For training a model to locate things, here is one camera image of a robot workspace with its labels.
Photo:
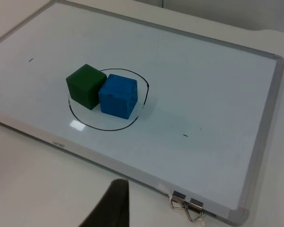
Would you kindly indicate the grey-framed whiteboard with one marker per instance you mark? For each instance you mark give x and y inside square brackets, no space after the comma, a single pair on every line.
[203,94]

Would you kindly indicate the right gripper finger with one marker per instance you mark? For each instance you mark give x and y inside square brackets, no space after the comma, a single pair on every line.
[112,205]

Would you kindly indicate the silver binder clip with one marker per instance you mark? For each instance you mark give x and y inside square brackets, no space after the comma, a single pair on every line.
[178,199]
[194,209]

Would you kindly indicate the green cube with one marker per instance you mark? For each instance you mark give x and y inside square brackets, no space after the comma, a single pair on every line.
[85,86]

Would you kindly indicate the blue cube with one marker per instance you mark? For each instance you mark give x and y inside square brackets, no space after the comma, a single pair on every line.
[118,97]

